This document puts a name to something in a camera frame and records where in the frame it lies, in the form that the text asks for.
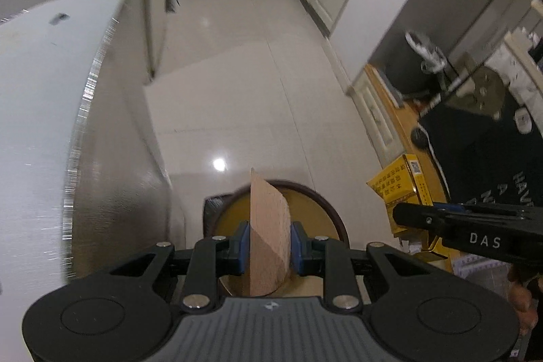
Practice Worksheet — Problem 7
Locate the tan cardboard piece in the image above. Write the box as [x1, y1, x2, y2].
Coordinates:
[248, 169, 291, 297]

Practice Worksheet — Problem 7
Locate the yellow cardboard box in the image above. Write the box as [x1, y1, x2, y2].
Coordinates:
[367, 154, 433, 237]

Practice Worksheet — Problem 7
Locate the round brown trash bin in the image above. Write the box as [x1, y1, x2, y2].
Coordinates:
[209, 180, 350, 298]

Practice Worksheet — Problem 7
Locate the person's right hand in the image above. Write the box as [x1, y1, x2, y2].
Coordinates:
[508, 281, 538, 335]

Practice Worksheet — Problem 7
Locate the wooden low cabinet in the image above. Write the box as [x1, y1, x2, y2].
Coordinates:
[347, 62, 464, 274]

